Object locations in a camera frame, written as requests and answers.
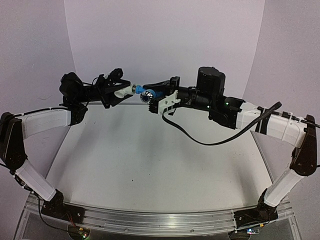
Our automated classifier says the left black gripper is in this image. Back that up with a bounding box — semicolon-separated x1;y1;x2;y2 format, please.
74;70;134;107

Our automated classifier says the white plastic pipe fitting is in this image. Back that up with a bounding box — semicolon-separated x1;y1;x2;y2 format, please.
114;84;136;99

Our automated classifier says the blue water faucet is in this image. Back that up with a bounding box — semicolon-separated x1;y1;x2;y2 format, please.
132;85;164;104

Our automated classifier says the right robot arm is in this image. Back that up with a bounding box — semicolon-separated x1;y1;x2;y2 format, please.
136;66;318;228

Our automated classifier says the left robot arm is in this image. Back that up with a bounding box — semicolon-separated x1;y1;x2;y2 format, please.
0;68;136;219

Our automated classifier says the left circuit board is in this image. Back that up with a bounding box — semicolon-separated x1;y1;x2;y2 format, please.
67;225;91;240

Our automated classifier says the circuit board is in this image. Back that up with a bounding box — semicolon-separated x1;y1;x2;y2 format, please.
244;227;260;235
67;225;91;240

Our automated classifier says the right circuit board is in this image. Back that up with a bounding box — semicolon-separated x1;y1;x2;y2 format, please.
244;227;260;235

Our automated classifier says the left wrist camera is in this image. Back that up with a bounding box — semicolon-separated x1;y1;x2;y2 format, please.
104;68;124;82

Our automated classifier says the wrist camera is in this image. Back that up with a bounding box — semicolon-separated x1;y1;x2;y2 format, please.
104;68;124;82
148;90;181;116

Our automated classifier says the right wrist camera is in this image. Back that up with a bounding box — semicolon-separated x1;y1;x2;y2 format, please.
148;90;181;116

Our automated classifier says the right black camera cable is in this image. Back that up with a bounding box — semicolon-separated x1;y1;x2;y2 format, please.
161;100;282;146

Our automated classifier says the left black base cable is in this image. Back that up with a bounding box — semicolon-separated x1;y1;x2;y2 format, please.
38;197;76;231

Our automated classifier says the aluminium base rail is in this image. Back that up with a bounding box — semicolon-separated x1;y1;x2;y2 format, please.
15;195;299;238

